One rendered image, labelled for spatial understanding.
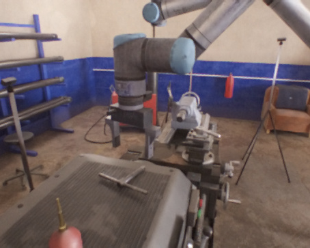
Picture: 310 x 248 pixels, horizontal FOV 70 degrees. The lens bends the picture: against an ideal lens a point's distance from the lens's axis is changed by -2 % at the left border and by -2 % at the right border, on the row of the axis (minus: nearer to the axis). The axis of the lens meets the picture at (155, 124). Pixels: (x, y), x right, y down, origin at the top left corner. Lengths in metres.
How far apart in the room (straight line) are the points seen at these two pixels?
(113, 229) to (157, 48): 0.47
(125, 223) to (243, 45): 5.13
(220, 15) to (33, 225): 0.74
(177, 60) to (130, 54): 0.13
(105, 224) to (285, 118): 4.70
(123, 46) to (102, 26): 5.64
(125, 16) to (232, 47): 2.61
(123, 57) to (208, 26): 0.25
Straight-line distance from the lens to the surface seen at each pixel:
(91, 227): 0.65
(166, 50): 0.58
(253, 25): 5.54
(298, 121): 5.19
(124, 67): 0.62
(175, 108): 2.37
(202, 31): 0.70
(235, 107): 5.72
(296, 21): 1.37
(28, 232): 0.69
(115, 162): 0.90
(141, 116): 0.64
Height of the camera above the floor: 1.79
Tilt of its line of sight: 21 degrees down
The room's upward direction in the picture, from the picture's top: 1 degrees clockwise
